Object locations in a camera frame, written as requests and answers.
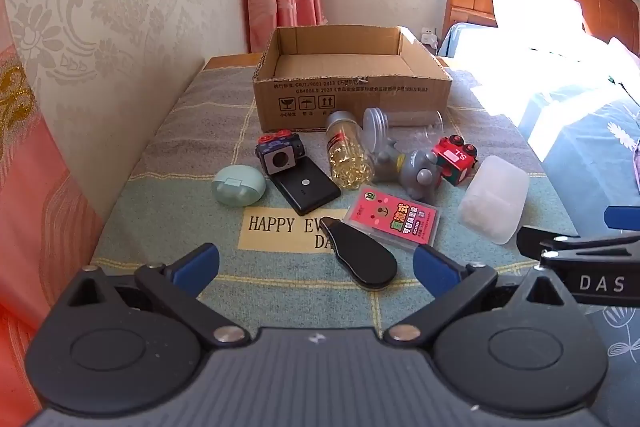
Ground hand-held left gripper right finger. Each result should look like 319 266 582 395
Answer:
382 244 576 349

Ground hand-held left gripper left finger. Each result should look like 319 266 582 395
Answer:
65 243 252 349

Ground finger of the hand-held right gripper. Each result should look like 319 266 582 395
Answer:
604 205 640 231
516 226 640 265

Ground pink ink cartridge box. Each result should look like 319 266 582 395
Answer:
346 185 442 253

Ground black oval tool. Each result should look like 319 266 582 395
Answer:
320 216 398 292

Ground mint green earbuds case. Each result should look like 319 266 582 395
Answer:
212 164 267 208

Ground white plastic bottle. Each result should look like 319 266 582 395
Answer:
457 155 530 246

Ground red toy train car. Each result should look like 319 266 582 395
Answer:
431 135 480 185

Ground black toy cube red wheels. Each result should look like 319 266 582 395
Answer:
255 130 307 176

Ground brown cardboard box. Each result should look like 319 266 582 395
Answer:
251 25 453 132

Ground blue floral bed sheet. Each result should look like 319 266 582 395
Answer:
437 22 640 427

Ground grey elephant toy figure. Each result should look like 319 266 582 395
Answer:
375 139 443 202

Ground black power bank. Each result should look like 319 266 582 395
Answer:
270 155 342 216

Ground clear bottle of gold capsules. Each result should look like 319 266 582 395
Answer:
325 111 377 182

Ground clear plastic jar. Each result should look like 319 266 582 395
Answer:
362 107 446 152

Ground red gold-patterned curtain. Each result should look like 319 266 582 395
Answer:
0 0 103 413

